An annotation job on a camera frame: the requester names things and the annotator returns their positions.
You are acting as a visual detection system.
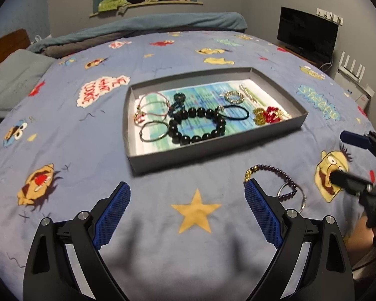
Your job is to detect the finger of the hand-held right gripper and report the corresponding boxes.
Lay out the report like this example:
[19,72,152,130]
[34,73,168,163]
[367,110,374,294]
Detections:
[329,169,375,195]
[340,130,376,164]

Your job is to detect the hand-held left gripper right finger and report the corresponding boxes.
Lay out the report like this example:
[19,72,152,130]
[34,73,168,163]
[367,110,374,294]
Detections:
[244,178,355,301]

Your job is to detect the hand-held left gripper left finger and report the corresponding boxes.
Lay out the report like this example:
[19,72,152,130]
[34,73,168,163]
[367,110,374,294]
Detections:
[23,181,131,301]

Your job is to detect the small dark bead bracelet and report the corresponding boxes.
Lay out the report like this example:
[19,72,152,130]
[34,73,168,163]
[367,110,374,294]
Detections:
[244,164,299,202]

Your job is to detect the thin silver ring bangle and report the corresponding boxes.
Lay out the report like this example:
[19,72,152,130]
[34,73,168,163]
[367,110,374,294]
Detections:
[276,176,308,212]

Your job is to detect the grey cardboard box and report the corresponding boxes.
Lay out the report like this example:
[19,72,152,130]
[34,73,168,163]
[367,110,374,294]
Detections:
[122,66,308,175]

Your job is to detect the red and gold bead bracelet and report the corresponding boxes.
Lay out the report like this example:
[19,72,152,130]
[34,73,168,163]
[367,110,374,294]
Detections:
[252,106,293,126]

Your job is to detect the silver wire bangle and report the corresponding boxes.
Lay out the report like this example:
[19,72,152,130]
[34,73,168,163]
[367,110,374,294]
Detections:
[140,120,169,143]

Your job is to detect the black hair tie with charm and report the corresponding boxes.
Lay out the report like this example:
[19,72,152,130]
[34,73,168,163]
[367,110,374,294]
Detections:
[218,104,250,123]

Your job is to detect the large black bead bracelet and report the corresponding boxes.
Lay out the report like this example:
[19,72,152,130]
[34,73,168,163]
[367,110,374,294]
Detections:
[168,107,227,146]

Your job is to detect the metal bead bracelet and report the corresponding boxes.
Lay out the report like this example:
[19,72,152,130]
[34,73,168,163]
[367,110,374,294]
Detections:
[224,90,245,105]

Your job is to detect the dark teal braided bracelet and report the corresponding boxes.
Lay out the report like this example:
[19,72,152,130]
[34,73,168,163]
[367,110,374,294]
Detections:
[168,92,186,118]

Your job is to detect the person's right forearm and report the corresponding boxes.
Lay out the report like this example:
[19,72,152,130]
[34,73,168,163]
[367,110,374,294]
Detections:
[346,217,376,259]

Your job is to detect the white router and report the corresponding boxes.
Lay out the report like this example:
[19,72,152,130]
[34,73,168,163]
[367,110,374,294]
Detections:
[336,54,375,97]

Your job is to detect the blue cartoon printed bedsheet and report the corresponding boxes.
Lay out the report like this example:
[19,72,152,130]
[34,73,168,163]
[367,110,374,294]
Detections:
[0,29,376,301]

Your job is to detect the blue-green printed paper sheet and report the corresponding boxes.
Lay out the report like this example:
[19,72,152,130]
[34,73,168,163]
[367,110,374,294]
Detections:
[135,81,293,156]

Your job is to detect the black monitor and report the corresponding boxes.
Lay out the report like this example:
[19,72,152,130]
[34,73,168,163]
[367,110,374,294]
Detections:
[276,6,339,62]

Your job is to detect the grey pillow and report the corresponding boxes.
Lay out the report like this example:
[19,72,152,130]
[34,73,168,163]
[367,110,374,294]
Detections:
[0,49,56,120]

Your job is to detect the grey blanket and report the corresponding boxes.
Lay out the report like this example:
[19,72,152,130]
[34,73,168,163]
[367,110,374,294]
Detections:
[45,32,121,59]

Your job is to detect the wooden headboard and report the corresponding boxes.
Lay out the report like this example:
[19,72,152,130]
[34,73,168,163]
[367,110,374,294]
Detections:
[0,28,31,71]

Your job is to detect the teal duvet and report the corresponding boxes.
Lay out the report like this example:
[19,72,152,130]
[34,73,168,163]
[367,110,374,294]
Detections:
[26,12,247,54]

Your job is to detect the green cloth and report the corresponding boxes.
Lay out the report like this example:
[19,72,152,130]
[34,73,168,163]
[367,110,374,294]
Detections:
[97,0,133,15]

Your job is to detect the wooden window shelf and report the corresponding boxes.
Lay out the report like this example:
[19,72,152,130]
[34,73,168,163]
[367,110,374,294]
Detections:
[89,0,204,18]

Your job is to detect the pink string bracelet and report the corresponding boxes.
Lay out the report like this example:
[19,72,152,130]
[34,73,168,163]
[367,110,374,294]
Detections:
[134,91,171,123]

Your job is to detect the gold chain bracelet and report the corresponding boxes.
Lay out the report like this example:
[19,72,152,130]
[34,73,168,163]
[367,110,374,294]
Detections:
[238,84,258,102]

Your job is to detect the white wall hooks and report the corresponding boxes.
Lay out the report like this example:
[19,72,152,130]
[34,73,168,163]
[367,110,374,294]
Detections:
[316,8,344,26]

